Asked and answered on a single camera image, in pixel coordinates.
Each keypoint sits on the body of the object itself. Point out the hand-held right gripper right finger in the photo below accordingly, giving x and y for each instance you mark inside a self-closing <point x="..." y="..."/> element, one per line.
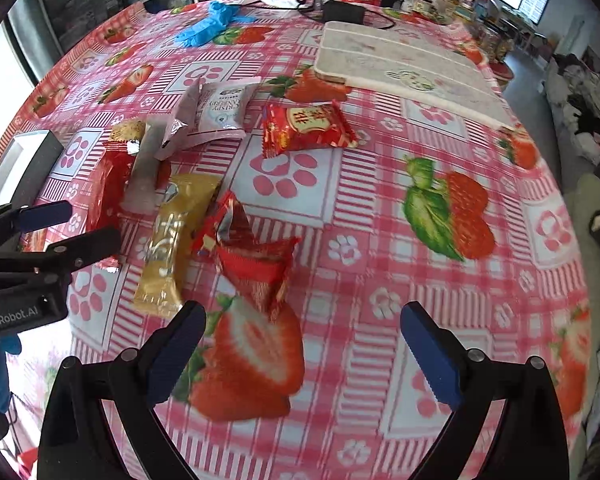
<point x="432" y="355"/>

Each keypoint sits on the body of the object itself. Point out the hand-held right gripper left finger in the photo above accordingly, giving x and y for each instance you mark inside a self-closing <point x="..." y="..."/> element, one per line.
<point x="176" y="350"/>

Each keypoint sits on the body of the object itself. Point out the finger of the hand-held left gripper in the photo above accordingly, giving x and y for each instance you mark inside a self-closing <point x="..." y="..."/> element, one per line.
<point x="40" y="216"/>
<point x="82" y="247"/>

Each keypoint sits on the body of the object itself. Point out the long red snack packet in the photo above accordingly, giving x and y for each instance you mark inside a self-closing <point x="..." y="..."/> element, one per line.
<point x="105" y="195"/>

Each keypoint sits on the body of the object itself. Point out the clear plastic snack packet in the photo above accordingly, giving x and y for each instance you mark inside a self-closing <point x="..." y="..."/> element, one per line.
<point x="142" y="180"/>

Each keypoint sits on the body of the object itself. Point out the gold snack packet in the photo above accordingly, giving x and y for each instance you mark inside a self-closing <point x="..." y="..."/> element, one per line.
<point x="175" y="245"/>

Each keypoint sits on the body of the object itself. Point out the pink snack packet silver print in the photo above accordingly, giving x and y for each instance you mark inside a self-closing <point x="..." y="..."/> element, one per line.
<point x="180" y="122"/>

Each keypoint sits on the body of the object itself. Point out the white snack packet pink edges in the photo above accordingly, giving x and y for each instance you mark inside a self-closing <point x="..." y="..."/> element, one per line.
<point x="222" y="110"/>

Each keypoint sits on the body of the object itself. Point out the red snack packet yellow label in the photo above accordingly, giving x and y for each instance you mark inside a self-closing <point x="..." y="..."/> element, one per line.
<point x="305" y="130"/>

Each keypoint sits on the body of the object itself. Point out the strawberry print tablecloth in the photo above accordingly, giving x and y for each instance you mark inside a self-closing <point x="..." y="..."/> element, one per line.
<point x="380" y="210"/>

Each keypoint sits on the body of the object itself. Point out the green cushion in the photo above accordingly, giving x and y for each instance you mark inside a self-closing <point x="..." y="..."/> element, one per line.
<point x="587" y="200"/>

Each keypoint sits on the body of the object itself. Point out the shelf with storage boxes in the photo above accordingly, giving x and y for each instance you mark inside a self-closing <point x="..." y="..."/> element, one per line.
<point x="105" y="5"/>

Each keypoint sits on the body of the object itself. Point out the crumpled blue disposable gloves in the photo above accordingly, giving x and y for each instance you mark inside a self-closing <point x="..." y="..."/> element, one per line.
<point x="212" y="24"/>

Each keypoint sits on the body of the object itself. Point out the pile of clothes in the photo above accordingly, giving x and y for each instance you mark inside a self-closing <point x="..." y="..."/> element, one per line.
<point x="582" y="110"/>

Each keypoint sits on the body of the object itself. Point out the white paper sheet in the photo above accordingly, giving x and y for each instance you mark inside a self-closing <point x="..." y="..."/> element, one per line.
<point x="280" y="1"/>

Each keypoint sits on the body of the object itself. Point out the display of packaged goods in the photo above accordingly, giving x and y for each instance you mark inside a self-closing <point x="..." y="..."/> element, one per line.
<point x="460" y="12"/>

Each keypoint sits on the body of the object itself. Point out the black power adapter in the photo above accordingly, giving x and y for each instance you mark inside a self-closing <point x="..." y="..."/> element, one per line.
<point x="342" y="11"/>

